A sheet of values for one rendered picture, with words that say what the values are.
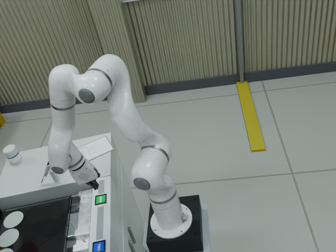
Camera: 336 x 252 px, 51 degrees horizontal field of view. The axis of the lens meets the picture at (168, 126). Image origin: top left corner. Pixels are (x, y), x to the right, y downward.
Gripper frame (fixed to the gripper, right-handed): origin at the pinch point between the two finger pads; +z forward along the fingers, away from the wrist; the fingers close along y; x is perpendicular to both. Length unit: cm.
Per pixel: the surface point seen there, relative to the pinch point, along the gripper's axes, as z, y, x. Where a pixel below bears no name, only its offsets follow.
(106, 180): 10.9, 0.3, 12.0
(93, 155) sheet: 8.5, -6.6, 32.3
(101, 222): 10.9, -2.0, -13.3
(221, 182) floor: 119, 47, 78
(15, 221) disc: 6.6, -48.1, 3.3
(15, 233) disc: 7.0, -46.5, -4.2
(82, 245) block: 13.4, -13.0, -19.7
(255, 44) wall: 91, 129, 213
